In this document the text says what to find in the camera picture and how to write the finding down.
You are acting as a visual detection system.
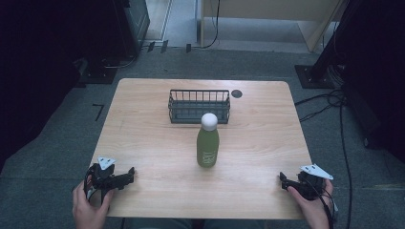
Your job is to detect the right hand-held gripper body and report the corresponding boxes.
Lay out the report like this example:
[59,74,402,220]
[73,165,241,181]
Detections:
[291,163,334,202]

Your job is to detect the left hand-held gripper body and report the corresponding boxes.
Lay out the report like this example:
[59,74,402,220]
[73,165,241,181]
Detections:
[83,156,129,200]

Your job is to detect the green bottle with white cap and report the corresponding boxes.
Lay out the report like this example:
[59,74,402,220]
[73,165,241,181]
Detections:
[196,112,221,169]

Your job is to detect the black wire basket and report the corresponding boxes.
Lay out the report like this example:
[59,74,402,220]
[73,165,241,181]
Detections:
[167,89,231,125]

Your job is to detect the person's right hand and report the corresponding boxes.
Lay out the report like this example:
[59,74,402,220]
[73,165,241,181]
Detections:
[287,178,335,229]

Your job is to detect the person's left hand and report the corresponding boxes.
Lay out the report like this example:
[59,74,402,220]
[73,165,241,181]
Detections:
[72,180,115,229]

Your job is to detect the black stand base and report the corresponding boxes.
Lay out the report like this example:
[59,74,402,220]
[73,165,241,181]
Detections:
[75,56,118,86]

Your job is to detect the black metal stand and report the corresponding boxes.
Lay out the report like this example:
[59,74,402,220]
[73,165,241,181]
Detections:
[293,18,352,90]

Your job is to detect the black cabinet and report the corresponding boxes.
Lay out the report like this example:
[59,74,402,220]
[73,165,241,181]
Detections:
[111,0,151,59]

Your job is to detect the black floor cables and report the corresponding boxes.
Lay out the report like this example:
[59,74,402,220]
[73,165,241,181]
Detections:
[294,89,353,229]

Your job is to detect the black hanging cable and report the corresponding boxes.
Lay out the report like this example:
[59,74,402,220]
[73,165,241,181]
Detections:
[201,0,222,50]

